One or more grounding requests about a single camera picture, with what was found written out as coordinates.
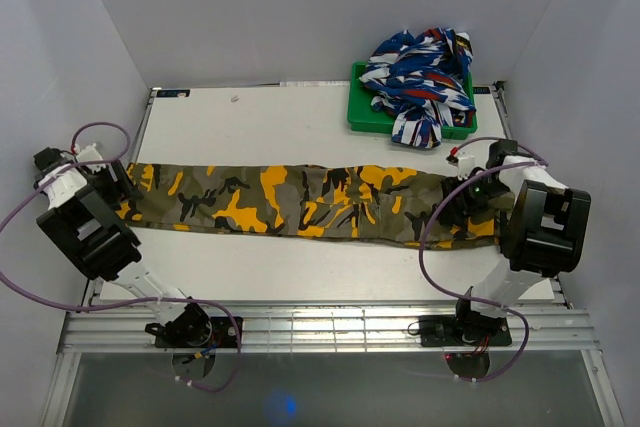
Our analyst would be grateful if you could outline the blue white red trousers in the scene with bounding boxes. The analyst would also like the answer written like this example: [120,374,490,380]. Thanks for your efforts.
[359,28,476,149]

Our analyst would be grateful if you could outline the purple cable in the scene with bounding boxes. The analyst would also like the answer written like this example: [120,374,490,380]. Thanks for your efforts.
[0,121,244,393]
[418,135,550,383]

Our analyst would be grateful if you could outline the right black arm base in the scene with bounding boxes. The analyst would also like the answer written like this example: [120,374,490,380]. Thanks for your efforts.
[407,315,512,380]

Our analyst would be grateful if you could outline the left dark corner label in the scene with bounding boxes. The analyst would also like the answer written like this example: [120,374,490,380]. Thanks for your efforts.
[155,89,191,98]

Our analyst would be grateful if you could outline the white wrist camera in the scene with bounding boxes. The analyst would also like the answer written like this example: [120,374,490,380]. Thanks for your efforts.
[75,143,104,163]
[446,147,484,181]

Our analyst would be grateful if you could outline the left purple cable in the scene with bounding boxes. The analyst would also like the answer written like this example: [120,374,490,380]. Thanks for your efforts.
[0,121,244,393]

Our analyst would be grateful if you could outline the aluminium frame rail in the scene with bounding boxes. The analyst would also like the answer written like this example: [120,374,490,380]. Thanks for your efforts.
[57,302,600,354]

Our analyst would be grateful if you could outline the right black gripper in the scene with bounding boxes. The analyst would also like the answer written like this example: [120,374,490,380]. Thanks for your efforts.
[440,173,512,225]

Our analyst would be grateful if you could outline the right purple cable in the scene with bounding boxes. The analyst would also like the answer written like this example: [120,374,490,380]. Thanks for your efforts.
[418,135,550,383]

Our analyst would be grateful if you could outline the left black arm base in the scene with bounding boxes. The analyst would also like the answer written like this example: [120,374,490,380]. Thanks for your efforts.
[145,317,243,380]

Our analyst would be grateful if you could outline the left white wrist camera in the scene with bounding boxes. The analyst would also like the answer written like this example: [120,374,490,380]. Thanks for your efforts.
[75,143,104,163]

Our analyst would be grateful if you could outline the green plastic tray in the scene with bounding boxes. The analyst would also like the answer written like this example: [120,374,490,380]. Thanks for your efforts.
[347,62,478,140]

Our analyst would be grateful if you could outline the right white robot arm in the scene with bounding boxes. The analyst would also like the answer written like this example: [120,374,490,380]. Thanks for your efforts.
[438,137,591,344]

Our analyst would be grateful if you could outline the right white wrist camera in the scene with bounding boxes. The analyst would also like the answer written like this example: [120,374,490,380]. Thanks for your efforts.
[446,147,484,181]

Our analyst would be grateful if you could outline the camouflage yellow green trousers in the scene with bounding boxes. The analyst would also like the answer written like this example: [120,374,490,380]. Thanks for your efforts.
[113,161,516,251]

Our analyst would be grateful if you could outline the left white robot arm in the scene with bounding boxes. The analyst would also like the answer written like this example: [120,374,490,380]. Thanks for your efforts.
[34,144,213,348]

